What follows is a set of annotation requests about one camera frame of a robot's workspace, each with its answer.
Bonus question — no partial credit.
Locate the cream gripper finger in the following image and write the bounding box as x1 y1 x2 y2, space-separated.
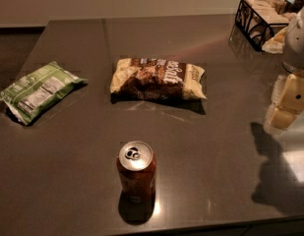
267 106 297 130
278 75 304 113

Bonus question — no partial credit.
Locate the black wire basket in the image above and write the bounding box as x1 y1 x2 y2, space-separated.
235 0 290 51

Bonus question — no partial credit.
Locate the green chip bag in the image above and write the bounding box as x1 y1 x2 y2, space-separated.
0 62 87 126

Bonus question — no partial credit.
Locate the red coke can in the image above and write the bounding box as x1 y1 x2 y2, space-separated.
116 141 156 204

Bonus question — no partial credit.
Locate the brown and white chip bag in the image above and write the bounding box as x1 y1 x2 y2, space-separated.
110 58 206 101

